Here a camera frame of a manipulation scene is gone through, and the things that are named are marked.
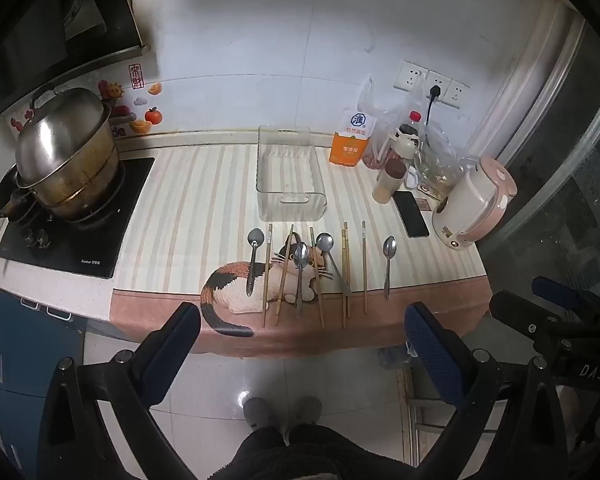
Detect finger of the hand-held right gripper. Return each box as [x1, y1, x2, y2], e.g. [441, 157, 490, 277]
[489, 289, 589, 357]
[531, 275, 600, 322]

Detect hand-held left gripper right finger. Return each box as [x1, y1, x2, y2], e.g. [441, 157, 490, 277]
[404, 302, 581, 480]

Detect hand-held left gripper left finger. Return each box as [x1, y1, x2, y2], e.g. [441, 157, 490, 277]
[32, 302, 203, 480]

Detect metal spoon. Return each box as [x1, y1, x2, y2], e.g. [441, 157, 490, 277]
[382, 235, 398, 300]
[293, 242, 310, 319]
[245, 228, 265, 297]
[315, 232, 354, 296]

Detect green-tipped wooden chopstick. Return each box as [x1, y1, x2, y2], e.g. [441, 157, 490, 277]
[309, 226, 326, 330]

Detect clear plastic container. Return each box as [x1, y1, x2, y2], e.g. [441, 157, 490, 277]
[256, 125, 328, 222]

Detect grey slipper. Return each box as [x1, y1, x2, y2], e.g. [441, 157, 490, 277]
[243, 396, 283, 429]
[290, 396, 323, 429]

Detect black glass gas stove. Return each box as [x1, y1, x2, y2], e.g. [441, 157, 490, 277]
[0, 157, 156, 280]

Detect pink and cream electric kettle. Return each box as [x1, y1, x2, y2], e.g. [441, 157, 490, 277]
[431, 156, 519, 251]

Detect glass sliding door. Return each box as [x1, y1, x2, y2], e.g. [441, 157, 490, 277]
[475, 5, 600, 311]

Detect black smartphone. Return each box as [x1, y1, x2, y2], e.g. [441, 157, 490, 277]
[392, 190, 431, 239]

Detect person's dark trousers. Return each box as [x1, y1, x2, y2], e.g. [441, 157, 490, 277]
[227, 422, 342, 480]

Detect blue cabinet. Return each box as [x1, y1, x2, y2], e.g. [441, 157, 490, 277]
[0, 287, 88, 461]

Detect brown-lidded spice jar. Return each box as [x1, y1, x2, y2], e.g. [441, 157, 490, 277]
[371, 159, 408, 204]

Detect clear plastic bag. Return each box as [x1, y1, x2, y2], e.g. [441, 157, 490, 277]
[357, 75, 470, 192]

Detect steel pot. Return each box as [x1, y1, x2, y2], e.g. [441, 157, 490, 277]
[30, 125, 123, 221]

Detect orange and white salt bag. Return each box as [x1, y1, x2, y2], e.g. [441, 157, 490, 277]
[328, 106, 378, 167]

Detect black frying pan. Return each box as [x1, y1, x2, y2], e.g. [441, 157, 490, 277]
[0, 162, 36, 273]

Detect red-capped plastic bottle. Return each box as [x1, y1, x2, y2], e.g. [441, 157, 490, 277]
[397, 110, 426, 161]

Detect black power plug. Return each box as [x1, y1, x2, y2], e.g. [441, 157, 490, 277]
[422, 86, 444, 126]

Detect steel pot lid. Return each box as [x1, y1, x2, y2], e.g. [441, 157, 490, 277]
[15, 87, 112, 187]

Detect black range hood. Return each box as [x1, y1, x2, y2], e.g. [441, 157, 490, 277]
[0, 0, 152, 126]

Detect wooden frame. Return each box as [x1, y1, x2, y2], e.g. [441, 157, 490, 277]
[396, 360, 481, 467]

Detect white wall socket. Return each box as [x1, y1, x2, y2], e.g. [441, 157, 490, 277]
[424, 71, 452, 102]
[442, 79, 466, 109]
[394, 60, 427, 93]

